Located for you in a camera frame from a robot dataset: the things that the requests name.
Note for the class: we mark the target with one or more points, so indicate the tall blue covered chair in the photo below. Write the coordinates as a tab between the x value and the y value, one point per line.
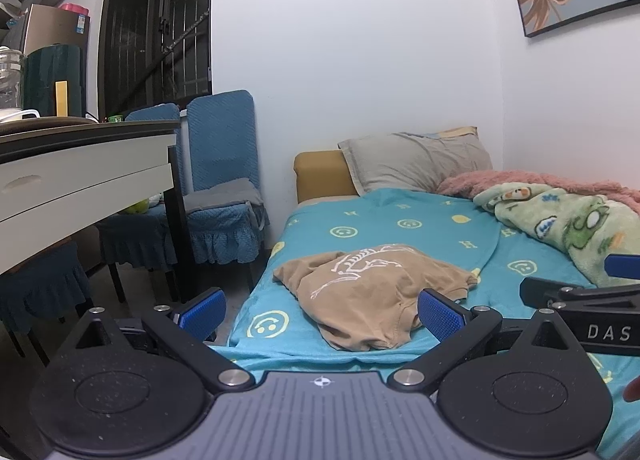
220	140

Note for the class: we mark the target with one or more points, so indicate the tan printed T-shirt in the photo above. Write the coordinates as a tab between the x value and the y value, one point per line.
365	290

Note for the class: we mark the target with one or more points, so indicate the small white stuffed toy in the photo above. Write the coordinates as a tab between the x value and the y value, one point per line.
155	197

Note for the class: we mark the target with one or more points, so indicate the green ball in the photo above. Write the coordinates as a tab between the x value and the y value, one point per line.
135	207

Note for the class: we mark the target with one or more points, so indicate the teal smiley bed sheet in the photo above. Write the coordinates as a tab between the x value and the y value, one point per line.
400	210

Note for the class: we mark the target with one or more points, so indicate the pink fluffy blanket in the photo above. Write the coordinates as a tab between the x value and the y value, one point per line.
550	185

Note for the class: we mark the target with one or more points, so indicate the white desk with black leg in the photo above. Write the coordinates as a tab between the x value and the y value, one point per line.
75	175

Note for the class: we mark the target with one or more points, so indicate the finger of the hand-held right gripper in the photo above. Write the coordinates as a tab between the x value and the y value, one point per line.
550	290
622	266

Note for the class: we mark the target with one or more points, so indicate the yellow wooden board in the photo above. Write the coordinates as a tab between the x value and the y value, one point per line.
61	98

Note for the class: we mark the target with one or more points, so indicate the dark green covered chair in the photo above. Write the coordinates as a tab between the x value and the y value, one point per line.
52	80

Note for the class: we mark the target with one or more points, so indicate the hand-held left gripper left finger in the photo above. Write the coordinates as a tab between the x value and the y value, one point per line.
202	312

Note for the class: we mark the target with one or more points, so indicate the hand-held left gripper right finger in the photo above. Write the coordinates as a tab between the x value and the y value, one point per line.
442	317

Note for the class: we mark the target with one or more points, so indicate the person's right hand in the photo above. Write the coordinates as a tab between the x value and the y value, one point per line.
634	390

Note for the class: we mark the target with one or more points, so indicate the pink lid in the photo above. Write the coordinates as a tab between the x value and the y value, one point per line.
75	7

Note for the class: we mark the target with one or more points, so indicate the dark window with grille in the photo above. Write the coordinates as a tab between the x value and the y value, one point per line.
155	25

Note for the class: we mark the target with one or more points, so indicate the green cartoon fleece blanket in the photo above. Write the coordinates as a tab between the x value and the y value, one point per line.
565	222

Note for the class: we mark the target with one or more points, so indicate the grey pillow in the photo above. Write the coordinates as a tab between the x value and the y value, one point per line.
415	163

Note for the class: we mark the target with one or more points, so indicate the grey seat cushion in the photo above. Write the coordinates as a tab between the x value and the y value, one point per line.
220	197

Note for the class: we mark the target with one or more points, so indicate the clear glass jar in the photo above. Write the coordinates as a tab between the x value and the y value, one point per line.
10	78

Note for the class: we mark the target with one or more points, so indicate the yellow pillow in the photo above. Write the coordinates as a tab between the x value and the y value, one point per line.
457	131

